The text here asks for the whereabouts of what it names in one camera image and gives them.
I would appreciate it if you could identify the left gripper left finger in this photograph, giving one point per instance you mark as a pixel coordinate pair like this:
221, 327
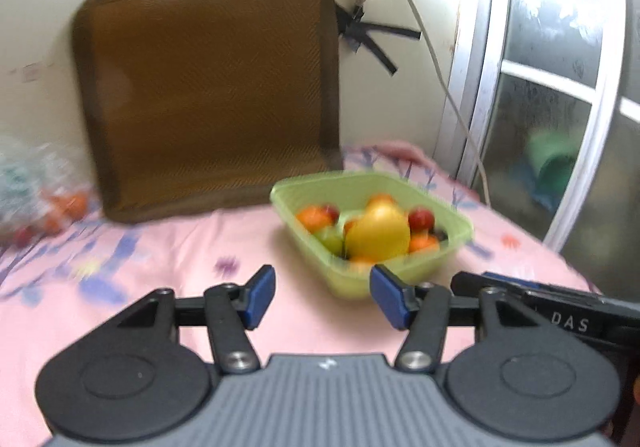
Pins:
232, 310

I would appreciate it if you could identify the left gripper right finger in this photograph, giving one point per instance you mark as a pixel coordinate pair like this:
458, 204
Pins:
422, 312

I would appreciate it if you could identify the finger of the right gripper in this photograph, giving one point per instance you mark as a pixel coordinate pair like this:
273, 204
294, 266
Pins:
465, 284

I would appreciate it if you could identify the red cherry tomato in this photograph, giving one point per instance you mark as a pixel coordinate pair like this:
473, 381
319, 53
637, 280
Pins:
332, 212
421, 220

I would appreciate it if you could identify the green cherry tomato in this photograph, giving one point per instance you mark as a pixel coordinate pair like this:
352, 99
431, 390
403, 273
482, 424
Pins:
331, 238

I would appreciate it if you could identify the orange mandarin front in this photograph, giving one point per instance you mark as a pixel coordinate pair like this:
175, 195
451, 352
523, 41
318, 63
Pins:
314, 218

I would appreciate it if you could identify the dark purple plum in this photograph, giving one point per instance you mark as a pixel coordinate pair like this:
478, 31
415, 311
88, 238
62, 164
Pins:
440, 234

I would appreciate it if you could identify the orange cherry tomato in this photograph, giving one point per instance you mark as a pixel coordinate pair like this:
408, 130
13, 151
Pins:
362, 264

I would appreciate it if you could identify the small orange mandarin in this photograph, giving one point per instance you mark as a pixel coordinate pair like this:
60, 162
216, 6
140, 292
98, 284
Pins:
381, 198

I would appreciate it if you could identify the green plastic basket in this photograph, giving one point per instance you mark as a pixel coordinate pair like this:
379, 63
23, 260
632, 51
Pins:
344, 222

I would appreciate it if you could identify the clear plastic fruit bag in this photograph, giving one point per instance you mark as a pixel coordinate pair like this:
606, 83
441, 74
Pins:
44, 189

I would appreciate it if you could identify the brown woven seat cushion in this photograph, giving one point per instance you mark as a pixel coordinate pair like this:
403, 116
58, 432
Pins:
194, 105

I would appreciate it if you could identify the white window frame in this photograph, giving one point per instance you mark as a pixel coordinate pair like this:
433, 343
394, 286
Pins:
534, 87

